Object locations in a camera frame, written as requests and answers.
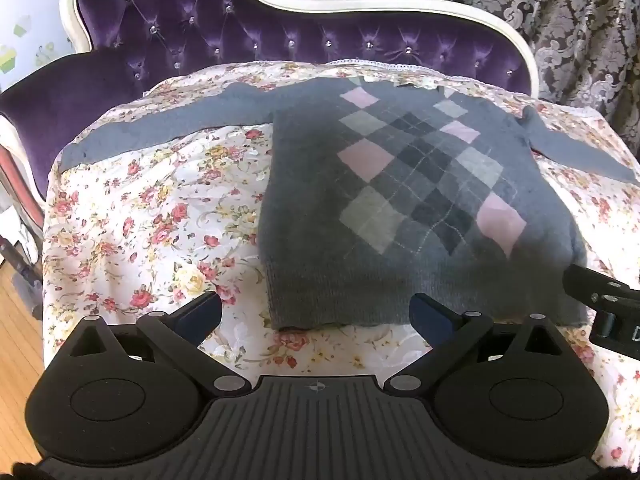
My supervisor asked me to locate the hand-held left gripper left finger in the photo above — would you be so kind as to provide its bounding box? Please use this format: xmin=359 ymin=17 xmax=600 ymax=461
xmin=66 ymin=291 xmax=252 ymax=396

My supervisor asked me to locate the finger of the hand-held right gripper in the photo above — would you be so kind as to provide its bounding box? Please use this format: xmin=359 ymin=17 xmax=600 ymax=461
xmin=562 ymin=262 xmax=640 ymax=312

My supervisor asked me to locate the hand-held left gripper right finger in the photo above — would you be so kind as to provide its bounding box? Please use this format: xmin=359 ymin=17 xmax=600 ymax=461
xmin=384 ymin=293 xmax=572 ymax=396

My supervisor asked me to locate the grey argyle sweater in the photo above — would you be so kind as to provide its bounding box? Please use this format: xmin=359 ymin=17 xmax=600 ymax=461
xmin=59 ymin=76 xmax=640 ymax=332

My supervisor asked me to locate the floral blanket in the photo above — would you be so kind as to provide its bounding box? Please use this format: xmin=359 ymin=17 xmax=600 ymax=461
xmin=42 ymin=58 xmax=640 ymax=466

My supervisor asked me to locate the white and red cloth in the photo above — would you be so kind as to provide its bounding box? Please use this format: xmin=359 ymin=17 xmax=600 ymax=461
xmin=0 ymin=114 xmax=47 ymax=267

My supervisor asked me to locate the brown damask curtain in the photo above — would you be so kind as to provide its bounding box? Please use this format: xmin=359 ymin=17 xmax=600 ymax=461
xmin=244 ymin=0 xmax=640 ymax=128

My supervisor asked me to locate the purple tufted sofa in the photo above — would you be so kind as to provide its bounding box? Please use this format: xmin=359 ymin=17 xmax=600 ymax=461
xmin=0 ymin=0 xmax=541 ymax=211

